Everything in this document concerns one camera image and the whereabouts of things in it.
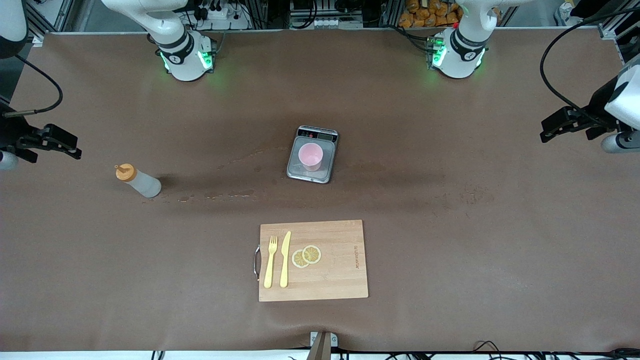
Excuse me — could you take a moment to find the squeeze bottle orange cap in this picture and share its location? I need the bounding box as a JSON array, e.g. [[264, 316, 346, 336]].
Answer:
[[114, 163, 162, 199]]

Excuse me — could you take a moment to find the pink plastic cup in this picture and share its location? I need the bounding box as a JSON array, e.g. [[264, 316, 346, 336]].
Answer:
[[298, 142, 324, 172]]

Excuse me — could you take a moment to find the pile of orange packets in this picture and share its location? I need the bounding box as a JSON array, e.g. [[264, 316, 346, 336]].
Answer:
[[398, 0, 463, 29]]

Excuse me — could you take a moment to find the brown table cover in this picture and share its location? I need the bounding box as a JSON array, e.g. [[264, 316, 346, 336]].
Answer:
[[0, 27, 640, 353]]

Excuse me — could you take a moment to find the white power strip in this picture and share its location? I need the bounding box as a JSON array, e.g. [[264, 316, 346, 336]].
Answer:
[[295, 17, 346, 29], [192, 0, 251, 31]]

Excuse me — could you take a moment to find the steel kitchen scale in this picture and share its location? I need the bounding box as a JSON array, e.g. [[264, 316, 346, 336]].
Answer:
[[286, 125, 340, 185]]

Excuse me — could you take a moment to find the yellow plastic fork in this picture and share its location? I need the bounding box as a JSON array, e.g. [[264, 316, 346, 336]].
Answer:
[[263, 235, 278, 289]]

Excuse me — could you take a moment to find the yellow plastic knife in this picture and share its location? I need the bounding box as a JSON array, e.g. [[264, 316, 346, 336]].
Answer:
[[279, 230, 292, 289]]

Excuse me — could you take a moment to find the wooden cutting board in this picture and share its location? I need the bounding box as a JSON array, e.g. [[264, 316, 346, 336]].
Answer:
[[253, 219, 369, 303]]

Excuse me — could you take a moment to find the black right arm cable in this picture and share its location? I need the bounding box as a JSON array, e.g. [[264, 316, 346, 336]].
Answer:
[[0, 52, 64, 119]]

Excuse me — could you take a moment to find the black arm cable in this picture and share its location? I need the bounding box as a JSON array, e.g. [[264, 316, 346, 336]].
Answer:
[[540, 7, 640, 130], [0, 52, 64, 119]]

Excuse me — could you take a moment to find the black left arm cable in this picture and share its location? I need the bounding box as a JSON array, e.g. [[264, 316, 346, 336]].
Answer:
[[540, 7, 640, 130]]

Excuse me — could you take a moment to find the aluminium frame profile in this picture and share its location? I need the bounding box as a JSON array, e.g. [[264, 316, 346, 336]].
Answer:
[[597, 20, 640, 66], [25, 0, 76, 48]]

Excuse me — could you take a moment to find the thick black cable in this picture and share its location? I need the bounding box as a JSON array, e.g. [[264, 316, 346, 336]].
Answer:
[[590, 347, 640, 360]]

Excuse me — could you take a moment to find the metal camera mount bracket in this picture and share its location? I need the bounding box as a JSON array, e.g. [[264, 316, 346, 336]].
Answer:
[[306, 331, 339, 360]]

